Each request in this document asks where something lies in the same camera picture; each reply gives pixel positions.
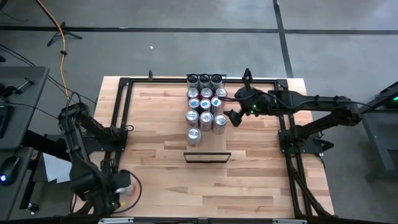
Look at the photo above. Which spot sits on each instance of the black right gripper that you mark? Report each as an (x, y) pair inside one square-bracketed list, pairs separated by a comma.
[(255, 101)]

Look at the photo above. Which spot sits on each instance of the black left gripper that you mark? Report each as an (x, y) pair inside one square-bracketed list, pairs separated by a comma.
[(109, 199)]

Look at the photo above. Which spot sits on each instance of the red Coca-Cola can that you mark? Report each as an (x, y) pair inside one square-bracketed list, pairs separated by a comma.
[(221, 92), (192, 92), (206, 92)]

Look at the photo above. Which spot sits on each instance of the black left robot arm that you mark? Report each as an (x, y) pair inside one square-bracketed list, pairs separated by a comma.
[(77, 146)]

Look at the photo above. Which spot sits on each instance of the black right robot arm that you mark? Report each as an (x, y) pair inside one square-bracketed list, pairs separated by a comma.
[(311, 102)]

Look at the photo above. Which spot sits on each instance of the white paper sheets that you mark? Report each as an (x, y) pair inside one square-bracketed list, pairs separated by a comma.
[(54, 168)]

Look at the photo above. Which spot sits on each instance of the black knob with white mark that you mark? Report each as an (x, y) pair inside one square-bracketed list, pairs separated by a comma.
[(32, 208)]

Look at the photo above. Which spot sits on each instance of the black flat bar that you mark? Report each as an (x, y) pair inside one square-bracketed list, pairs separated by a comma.
[(40, 143)]

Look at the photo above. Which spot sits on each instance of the black computer mouse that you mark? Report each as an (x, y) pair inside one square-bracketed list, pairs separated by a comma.
[(9, 169)]

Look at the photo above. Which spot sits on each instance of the grey desk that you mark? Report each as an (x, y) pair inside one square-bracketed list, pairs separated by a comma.
[(28, 93)]

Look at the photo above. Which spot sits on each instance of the black clamp tool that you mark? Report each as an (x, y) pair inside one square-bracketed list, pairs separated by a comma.
[(9, 91)]

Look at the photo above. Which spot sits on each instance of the black tripod stand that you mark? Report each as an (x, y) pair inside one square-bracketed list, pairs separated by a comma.
[(63, 30)]

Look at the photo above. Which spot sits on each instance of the silver edge bracket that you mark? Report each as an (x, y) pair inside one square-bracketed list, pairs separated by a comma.
[(289, 221), (115, 221)]

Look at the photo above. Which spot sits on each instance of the wooden shelf with black frame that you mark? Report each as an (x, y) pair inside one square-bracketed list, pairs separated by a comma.
[(211, 144)]

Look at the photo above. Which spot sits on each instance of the black hook bracket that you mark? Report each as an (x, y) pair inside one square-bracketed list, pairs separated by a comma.
[(150, 75), (247, 74)]

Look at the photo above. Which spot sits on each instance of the black aluminium rig frame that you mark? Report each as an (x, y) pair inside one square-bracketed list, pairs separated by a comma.
[(161, 80)]

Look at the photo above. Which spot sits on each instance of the grey metal cart frame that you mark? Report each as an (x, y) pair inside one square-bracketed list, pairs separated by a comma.
[(373, 140)]

